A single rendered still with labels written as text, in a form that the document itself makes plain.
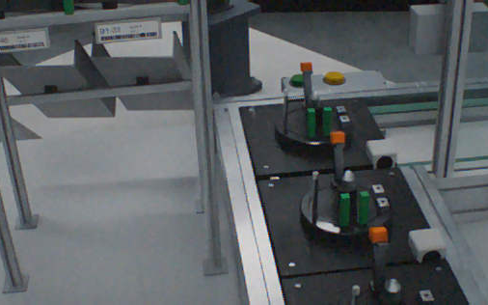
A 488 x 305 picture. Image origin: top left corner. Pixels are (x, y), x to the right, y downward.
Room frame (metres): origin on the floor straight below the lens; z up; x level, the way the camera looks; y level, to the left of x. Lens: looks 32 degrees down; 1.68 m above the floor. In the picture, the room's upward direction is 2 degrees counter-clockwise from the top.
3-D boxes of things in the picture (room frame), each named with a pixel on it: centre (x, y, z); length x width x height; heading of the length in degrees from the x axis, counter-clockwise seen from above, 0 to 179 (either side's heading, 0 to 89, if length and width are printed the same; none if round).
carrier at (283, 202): (0.96, -0.15, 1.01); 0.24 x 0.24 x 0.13; 6
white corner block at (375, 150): (1.13, -0.23, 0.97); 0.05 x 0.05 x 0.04; 6
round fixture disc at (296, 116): (1.22, -0.12, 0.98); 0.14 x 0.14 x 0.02
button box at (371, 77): (1.44, -0.18, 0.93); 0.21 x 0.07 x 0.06; 96
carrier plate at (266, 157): (1.22, -0.12, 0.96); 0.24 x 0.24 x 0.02; 6
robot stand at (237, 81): (1.61, 0.06, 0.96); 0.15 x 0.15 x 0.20; 43
